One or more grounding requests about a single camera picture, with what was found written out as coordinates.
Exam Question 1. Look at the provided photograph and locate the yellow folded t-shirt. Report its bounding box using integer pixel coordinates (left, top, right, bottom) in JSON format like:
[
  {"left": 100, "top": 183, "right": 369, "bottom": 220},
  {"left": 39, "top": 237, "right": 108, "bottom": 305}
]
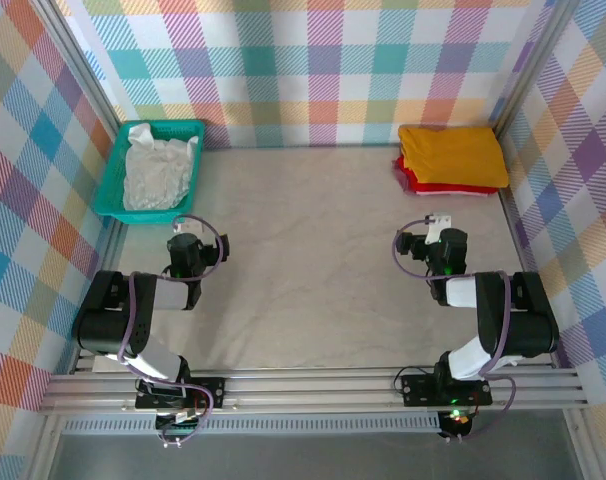
[{"left": 398, "top": 124, "right": 510, "bottom": 190}]

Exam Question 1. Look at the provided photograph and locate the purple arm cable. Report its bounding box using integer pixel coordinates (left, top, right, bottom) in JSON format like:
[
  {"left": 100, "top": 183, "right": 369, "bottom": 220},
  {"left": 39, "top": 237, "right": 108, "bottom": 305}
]
[
  {"left": 116, "top": 214, "right": 225, "bottom": 449},
  {"left": 392, "top": 219, "right": 517, "bottom": 444}
]

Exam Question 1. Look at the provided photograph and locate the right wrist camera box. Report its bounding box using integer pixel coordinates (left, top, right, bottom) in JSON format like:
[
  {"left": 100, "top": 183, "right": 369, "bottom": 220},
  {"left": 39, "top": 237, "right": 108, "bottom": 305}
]
[{"left": 424, "top": 213, "right": 454, "bottom": 246}]

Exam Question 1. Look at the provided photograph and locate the white t-shirt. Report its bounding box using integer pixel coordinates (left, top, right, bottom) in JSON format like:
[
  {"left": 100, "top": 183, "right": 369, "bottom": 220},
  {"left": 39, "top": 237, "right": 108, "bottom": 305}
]
[{"left": 122, "top": 123, "right": 200, "bottom": 212}]

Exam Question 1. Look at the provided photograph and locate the controller board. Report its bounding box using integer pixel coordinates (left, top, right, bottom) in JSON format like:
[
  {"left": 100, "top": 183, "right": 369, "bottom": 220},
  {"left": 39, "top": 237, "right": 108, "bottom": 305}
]
[
  {"left": 440, "top": 407, "right": 477, "bottom": 439},
  {"left": 155, "top": 407, "right": 204, "bottom": 442}
]

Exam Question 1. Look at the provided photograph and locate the left aluminium frame post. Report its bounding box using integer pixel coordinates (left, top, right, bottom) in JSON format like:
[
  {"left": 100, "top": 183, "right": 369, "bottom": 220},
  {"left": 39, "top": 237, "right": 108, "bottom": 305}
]
[{"left": 30, "top": 0, "right": 124, "bottom": 134}]

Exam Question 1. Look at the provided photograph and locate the right aluminium frame post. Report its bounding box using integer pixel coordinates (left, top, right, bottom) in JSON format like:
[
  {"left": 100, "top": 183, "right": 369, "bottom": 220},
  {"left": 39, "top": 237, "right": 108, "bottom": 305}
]
[{"left": 487, "top": 0, "right": 582, "bottom": 141}]

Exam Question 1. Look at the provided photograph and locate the right aluminium side rail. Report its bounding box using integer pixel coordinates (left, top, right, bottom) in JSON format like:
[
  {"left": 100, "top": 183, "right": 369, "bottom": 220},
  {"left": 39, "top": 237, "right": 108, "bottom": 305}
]
[{"left": 497, "top": 134, "right": 559, "bottom": 369}]

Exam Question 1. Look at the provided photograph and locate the right controller board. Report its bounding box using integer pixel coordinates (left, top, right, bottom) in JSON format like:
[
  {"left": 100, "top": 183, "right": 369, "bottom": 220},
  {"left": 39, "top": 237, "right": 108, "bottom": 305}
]
[{"left": 440, "top": 407, "right": 477, "bottom": 439}]

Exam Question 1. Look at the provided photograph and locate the grey slotted cable duct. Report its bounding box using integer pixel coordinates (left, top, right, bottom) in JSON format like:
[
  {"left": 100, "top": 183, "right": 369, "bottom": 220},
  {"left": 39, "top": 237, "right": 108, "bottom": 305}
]
[{"left": 62, "top": 412, "right": 444, "bottom": 436}]

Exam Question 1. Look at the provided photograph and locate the pink folded t-shirt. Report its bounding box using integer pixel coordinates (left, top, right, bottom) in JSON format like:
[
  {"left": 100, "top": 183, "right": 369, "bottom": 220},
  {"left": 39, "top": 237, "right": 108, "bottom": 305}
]
[{"left": 415, "top": 185, "right": 495, "bottom": 199}]

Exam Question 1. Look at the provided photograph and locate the aluminium base rail beam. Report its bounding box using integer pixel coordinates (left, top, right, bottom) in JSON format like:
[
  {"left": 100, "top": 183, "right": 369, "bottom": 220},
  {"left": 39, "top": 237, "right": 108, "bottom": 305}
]
[{"left": 37, "top": 367, "right": 589, "bottom": 416}]

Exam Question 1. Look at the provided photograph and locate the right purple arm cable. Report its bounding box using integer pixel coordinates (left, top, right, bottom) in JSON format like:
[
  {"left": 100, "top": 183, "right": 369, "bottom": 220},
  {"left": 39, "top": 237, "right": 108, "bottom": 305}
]
[{"left": 392, "top": 219, "right": 517, "bottom": 444}]

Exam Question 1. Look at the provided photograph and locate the teal plastic basket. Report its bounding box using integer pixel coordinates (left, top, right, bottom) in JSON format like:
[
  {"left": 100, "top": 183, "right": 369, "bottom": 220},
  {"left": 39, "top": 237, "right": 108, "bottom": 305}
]
[{"left": 93, "top": 119, "right": 207, "bottom": 227}]

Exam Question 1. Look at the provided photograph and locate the aluminium frame post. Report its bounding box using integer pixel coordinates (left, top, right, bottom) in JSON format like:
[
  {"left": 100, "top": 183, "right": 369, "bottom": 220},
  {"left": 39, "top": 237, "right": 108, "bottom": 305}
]
[
  {"left": 30, "top": 0, "right": 124, "bottom": 134},
  {"left": 487, "top": 0, "right": 582, "bottom": 141}
]

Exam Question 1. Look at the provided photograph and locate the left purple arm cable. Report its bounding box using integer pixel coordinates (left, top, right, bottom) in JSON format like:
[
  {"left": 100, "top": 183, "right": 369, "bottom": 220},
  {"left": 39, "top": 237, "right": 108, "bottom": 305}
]
[{"left": 116, "top": 214, "right": 225, "bottom": 449}]

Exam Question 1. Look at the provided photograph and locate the left controller board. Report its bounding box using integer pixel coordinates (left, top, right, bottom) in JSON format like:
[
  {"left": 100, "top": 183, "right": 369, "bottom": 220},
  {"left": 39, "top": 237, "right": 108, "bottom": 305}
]
[{"left": 155, "top": 407, "right": 204, "bottom": 442}]

